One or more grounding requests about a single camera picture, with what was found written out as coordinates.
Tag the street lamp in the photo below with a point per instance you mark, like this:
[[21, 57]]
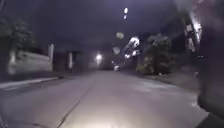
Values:
[[98, 57]]

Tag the grey concrete road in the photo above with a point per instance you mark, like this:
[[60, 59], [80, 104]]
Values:
[[106, 100]]

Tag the bush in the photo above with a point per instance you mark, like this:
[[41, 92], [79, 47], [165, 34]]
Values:
[[157, 55]]

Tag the pale kerb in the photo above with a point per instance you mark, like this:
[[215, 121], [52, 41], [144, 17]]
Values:
[[26, 82]]

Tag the dark vehicle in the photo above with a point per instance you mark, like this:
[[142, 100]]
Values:
[[210, 66]]

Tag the tree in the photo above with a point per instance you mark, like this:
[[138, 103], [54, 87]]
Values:
[[15, 36]]

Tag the pale wall with posts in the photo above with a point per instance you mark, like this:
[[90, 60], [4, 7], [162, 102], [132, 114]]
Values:
[[30, 61]]

